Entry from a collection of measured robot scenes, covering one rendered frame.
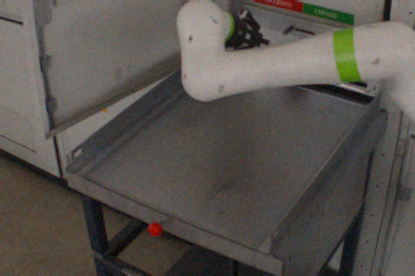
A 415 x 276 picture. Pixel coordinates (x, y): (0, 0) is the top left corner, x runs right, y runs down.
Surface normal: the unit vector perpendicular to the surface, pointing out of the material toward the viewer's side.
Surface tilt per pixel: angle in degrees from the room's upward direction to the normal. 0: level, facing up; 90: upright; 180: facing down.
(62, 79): 90
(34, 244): 0
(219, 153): 0
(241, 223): 0
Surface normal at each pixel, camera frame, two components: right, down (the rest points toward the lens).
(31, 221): 0.03, -0.85
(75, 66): 0.77, 0.36
